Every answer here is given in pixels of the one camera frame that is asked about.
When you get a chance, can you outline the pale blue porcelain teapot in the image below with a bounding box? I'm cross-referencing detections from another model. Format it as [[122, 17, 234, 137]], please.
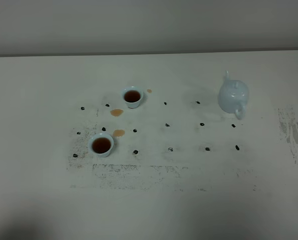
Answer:
[[218, 71, 249, 120]]

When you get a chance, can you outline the far pale blue teacup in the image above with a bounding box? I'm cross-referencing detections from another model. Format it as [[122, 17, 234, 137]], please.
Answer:
[[122, 86, 144, 109]]

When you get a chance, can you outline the pale blue teacup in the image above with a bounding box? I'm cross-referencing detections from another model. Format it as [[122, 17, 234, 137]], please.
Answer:
[[122, 86, 144, 109], [88, 133, 114, 158]]

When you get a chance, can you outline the near pale blue teacup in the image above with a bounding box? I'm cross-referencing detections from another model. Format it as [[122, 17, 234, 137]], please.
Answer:
[[88, 133, 114, 158]]

